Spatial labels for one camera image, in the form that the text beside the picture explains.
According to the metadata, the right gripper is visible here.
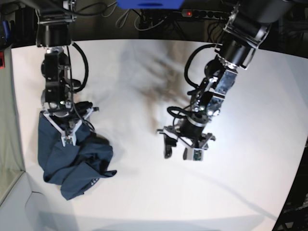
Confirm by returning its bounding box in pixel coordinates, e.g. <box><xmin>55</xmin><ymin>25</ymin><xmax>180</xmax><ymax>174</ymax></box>
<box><xmin>42</xmin><ymin>101</ymin><xmax>100</xmax><ymax>140</ymax></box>

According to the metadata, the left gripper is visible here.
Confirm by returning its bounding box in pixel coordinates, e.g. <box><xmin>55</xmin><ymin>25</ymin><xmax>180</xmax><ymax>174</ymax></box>
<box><xmin>156</xmin><ymin>115</ymin><xmax>216</xmax><ymax>160</ymax></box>

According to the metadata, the dark blue t-shirt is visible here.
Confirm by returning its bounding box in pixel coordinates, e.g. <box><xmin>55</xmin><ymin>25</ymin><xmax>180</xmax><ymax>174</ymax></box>
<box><xmin>38</xmin><ymin>117</ymin><xmax>117</xmax><ymax>200</ymax></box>

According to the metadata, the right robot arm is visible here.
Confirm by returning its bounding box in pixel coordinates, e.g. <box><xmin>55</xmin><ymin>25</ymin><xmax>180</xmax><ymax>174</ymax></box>
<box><xmin>36</xmin><ymin>0</ymin><xmax>98</xmax><ymax>145</ymax></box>

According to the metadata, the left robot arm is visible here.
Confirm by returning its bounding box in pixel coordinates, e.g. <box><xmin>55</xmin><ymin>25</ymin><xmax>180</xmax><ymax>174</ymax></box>
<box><xmin>157</xmin><ymin>0</ymin><xmax>295</xmax><ymax>161</ymax></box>

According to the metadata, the red box at table edge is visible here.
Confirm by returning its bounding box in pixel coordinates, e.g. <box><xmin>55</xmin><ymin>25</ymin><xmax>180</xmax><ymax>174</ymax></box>
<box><xmin>0</xmin><ymin>51</ymin><xmax>5</xmax><ymax>69</ymax></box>

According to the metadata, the black power strip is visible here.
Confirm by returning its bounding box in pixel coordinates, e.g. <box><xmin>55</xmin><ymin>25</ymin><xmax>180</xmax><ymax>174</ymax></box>
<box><xmin>181</xmin><ymin>9</ymin><xmax>229</xmax><ymax>20</ymax></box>

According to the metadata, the blue plastic bin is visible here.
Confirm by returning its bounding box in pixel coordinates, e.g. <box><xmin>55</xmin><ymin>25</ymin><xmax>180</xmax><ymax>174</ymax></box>
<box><xmin>116</xmin><ymin>0</ymin><xmax>184</xmax><ymax>9</ymax></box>

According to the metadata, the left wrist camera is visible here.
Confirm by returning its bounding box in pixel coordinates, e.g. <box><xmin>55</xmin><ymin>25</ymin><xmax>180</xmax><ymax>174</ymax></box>
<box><xmin>192</xmin><ymin>148</ymin><xmax>204</xmax><ymax>161</ymax></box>

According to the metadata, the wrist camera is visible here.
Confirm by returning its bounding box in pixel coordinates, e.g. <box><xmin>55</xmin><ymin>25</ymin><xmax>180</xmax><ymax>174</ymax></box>
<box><xmin>61</xmin><ymin>134</ymin><xmax>77</xmax><ymax>147</ymax></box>
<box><xmin>192</xmin><ymin>148</ymin><xmax>204</xmax><ymax>161</ymax></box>

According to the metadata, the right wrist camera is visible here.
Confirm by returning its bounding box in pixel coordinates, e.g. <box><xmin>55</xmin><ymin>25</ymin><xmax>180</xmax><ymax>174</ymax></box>
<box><xmin>61</xmin><ymin>134</ymin><xmax>77</xmax><ymax>147</ymax></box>

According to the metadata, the white looped cable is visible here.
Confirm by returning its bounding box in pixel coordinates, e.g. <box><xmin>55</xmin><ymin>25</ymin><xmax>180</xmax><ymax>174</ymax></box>
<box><xmin>115</xmin><ymin>9</ymin><xmax>132</xmax><ymax>28</ymax></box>

